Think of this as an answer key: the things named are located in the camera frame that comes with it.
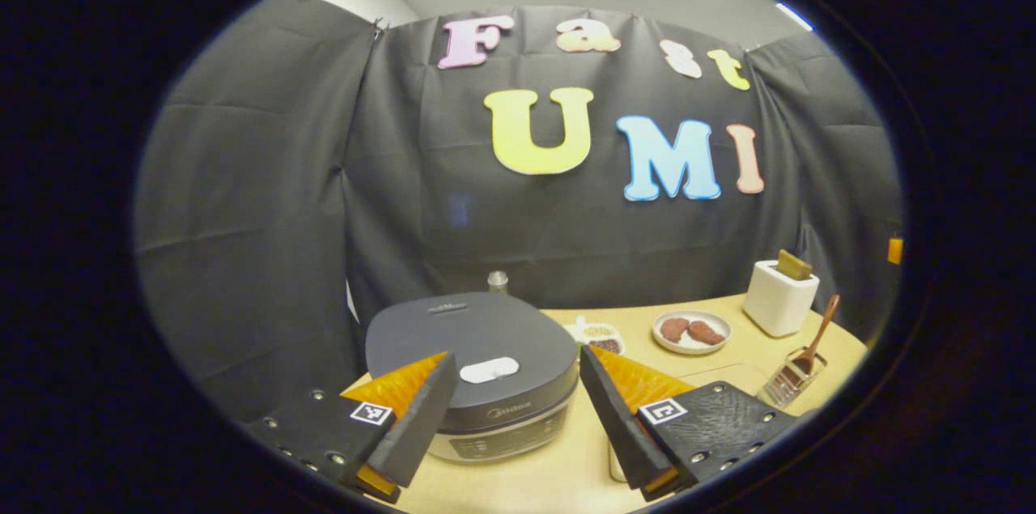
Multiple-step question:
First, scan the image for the white round plate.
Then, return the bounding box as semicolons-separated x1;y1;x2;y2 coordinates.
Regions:
652;310;732;356

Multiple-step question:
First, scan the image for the white square container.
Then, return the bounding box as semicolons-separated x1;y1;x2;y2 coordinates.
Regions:
742;259;821;338

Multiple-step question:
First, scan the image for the clear glass tray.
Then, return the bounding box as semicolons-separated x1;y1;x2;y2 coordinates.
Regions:
609;362;770;482

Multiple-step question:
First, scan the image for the wooden spoon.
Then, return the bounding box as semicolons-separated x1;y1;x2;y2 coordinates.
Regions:
789;294;841;376

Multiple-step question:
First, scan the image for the grey rice cooker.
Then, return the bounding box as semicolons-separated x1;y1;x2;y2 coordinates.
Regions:
365;292;580;464

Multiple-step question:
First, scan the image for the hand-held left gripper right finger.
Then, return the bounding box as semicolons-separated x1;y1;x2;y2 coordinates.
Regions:
580;344;802;503

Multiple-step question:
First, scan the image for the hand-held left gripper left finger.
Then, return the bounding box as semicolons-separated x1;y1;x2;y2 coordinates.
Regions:
247;350;458;505

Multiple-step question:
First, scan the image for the brown block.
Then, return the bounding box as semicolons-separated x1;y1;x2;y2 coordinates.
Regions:
777;249;813;282

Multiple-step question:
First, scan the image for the white divided bean dish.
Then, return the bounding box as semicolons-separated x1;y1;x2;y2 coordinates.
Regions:
567;316;626;355

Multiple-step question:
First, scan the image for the black backdrop cloth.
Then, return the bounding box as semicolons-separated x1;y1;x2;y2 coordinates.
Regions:
134;0;903;422

